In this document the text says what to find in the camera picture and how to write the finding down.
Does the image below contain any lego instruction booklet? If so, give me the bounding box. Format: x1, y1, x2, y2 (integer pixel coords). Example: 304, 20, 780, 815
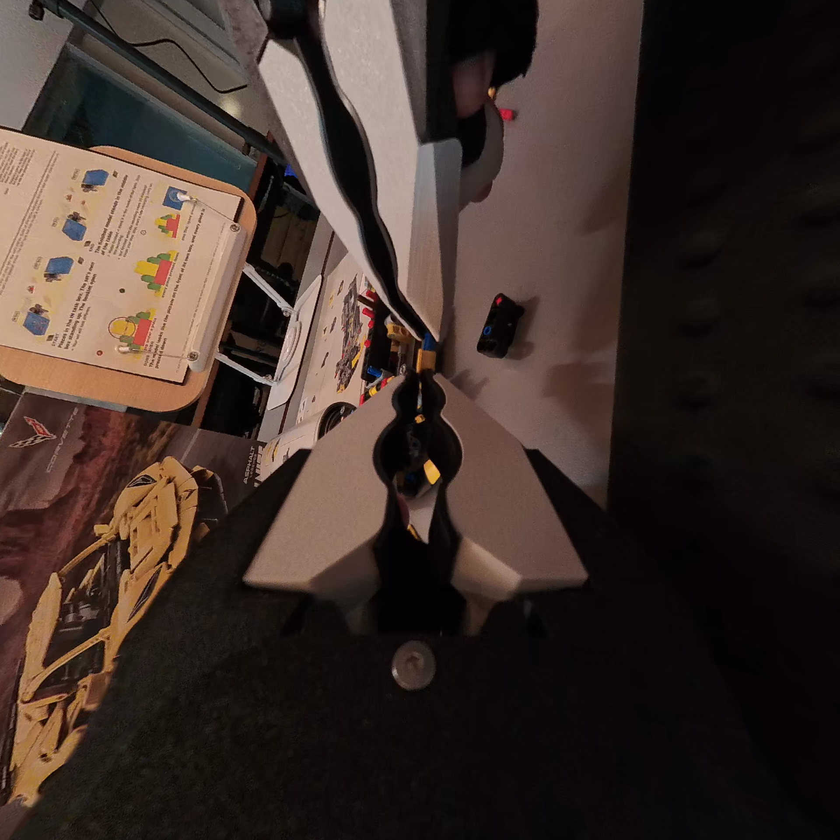
259, 252, 371, 463

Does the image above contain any black cable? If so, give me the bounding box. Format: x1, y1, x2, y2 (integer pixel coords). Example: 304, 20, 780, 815
85, 0, 253, 94

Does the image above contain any white stand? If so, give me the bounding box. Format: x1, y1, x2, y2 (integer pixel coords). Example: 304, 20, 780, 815
213, 262, 324, 412

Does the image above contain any lego car chassis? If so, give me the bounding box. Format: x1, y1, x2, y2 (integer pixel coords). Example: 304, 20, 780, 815
360, 289, 434, 403

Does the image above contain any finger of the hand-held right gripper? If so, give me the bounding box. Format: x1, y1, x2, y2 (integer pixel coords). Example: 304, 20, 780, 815
320, 0, 464, 343
258, 36, 431, 342

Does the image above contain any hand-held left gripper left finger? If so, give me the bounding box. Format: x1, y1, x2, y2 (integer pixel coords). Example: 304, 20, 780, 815
241, 374, 421, 634

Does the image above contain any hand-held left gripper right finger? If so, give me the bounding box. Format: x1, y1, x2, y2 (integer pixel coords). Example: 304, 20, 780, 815
423, 374, 589, 636

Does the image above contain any black lego beam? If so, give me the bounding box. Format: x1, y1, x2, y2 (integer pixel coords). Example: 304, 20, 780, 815
476, 293, 526, 359

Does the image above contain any person's right hand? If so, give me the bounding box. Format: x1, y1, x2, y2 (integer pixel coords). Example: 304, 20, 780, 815
453, 51, 497, 120

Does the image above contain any instruction sheet on white stand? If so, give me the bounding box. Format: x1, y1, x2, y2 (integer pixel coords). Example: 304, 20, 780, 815
0, 128, 258, 414

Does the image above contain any lego set box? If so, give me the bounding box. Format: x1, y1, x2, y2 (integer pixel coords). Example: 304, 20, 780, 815
0, 387, 280, 809

